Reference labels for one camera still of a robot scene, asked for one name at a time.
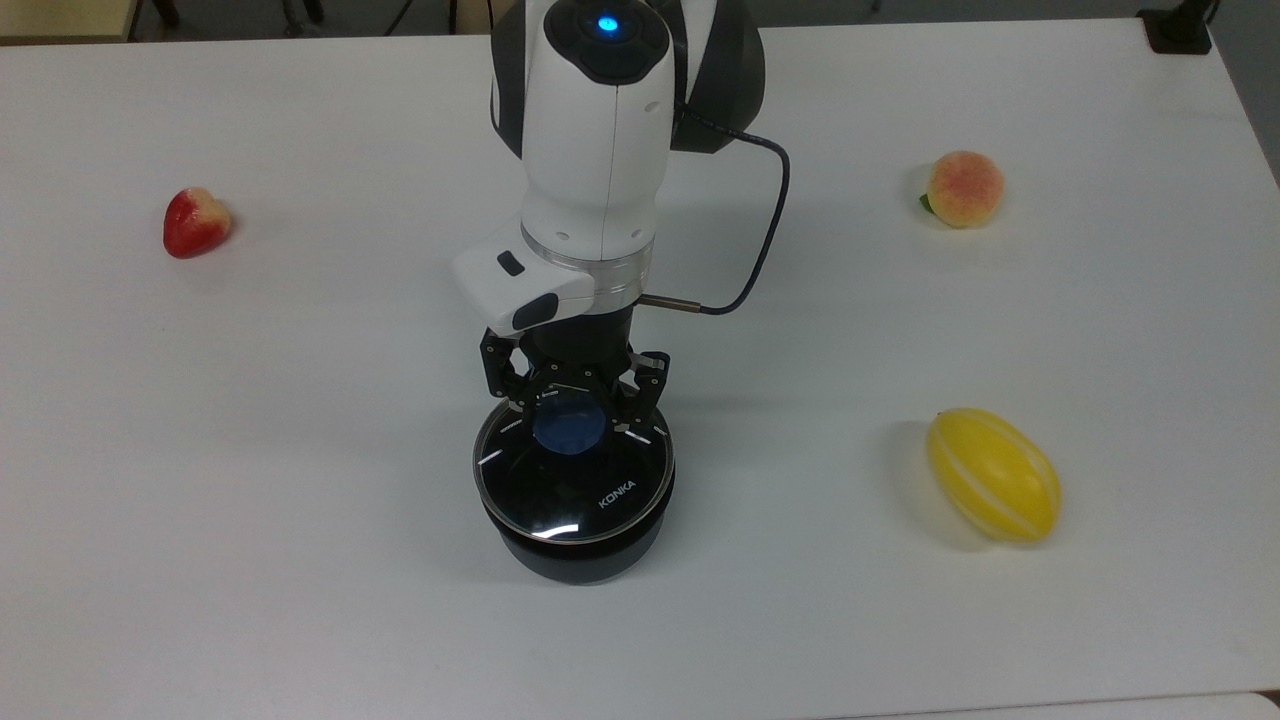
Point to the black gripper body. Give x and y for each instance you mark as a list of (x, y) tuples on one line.
[(580, 350)]

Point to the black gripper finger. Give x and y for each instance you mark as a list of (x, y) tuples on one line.
[(505, 370), (648, 385)]

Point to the glass lid with blue knob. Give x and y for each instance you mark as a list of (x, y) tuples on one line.
[(570, 430)]

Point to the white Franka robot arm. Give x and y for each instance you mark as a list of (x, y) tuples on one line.
[(595, 150)]

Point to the red toy strawberry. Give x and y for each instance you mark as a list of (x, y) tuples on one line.
[(192, 225)]

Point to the yellow striped melon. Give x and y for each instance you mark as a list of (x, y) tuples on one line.
[(995, 478)]

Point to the orange toy peach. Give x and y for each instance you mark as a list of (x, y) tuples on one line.
[(965, 190)]

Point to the wooden furniture piece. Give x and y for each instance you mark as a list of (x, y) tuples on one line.
[(65, 18)]

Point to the black camera stand clamp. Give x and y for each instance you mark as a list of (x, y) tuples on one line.
[(1180, 30)]

